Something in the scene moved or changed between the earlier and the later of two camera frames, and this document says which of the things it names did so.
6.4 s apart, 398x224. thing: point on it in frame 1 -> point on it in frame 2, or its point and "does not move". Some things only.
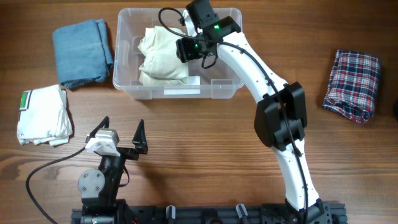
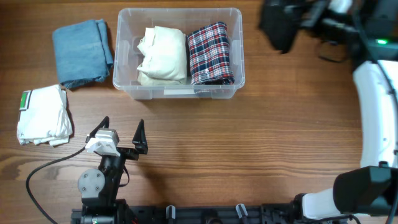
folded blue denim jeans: [83, 52] does not move
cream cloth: [161, 65] does not move
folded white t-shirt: [44, 116] does not move
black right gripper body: [189, 47] -> [328, 29]
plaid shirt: [352, 86] -> [209, 55]
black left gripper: [140, 141] does not move
